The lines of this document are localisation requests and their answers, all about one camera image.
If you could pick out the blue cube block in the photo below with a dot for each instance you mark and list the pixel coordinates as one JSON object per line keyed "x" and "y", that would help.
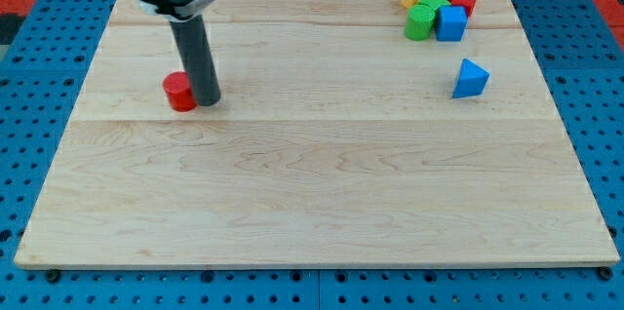
{"x": 451, "y": 23}

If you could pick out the blue triangle block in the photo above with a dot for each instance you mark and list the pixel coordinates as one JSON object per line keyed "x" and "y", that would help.
{"x": 471, "y": 80}

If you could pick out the wooden board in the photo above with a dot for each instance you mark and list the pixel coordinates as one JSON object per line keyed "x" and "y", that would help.
{"x": 336, "y": 144}

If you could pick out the green cylinder block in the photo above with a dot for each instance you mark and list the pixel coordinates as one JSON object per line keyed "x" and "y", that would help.
{"x": 419, "y": 22}

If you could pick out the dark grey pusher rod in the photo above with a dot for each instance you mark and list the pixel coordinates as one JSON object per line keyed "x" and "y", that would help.
{"x": 196, "y": 57}

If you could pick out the red cylinder block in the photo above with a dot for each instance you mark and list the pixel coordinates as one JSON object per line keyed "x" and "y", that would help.
{"x": 178, "y": 91}

